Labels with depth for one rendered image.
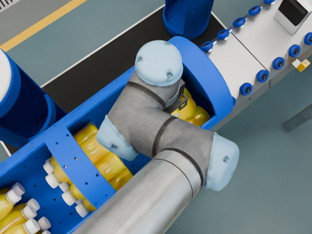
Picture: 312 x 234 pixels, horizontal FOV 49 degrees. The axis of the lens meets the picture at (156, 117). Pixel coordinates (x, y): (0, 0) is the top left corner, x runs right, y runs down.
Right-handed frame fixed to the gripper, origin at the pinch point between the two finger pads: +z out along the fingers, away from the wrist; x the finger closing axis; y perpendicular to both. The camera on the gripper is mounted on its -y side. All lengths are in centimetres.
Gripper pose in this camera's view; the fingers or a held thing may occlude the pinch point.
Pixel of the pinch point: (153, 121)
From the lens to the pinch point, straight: 86.9
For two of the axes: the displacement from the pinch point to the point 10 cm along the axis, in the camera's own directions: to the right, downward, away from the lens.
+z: 0.2, 2.5, 9.7
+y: 7.8, -6.0, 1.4
